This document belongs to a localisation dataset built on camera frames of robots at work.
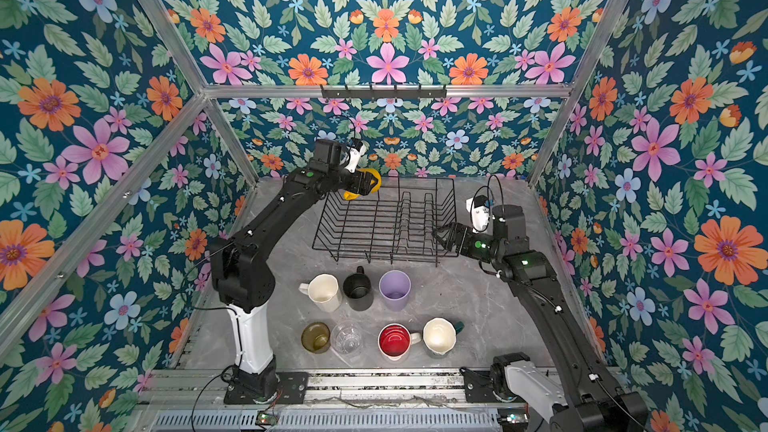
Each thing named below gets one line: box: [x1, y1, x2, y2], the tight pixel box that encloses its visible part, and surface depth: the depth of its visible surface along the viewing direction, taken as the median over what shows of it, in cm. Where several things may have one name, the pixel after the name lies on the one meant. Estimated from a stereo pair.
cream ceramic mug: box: [298, 273, 342, 313], surface depth 84 cm
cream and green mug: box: [422, 316, 465, 356], surface depth 76 cm
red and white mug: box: [378, 322, 421, 361], surface depth 77 cm
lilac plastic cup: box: [378, 269, 412, 312], surface depth 82 cm
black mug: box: [343, 266, 374, 312], surface depth 87 cm
